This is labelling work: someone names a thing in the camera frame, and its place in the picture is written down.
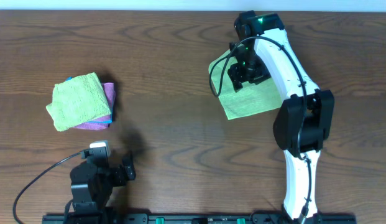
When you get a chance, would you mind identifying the green microfiber cloth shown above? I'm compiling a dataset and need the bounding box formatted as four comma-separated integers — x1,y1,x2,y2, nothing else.
208,51,282,120

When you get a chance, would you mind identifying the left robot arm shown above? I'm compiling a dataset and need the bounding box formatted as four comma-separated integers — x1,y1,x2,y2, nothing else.
63,149,136,224

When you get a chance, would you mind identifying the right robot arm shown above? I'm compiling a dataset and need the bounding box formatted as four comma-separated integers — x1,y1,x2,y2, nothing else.
227,11,334,223

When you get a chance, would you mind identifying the folded blue cloth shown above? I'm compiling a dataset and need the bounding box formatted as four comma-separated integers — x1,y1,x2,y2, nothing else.
63,73,115,127

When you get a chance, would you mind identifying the folded green cloth on stack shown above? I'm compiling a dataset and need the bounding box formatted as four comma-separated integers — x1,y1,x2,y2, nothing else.
46,72,111,132

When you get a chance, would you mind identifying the folded purple cloth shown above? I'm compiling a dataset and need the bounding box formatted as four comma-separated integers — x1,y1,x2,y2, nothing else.
74,83,116,131

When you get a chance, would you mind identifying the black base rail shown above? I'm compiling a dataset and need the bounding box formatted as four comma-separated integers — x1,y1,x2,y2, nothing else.
42,213,357,224

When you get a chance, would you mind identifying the left black camera cable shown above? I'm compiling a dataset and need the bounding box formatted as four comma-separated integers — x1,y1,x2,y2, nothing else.
12,151,88,224

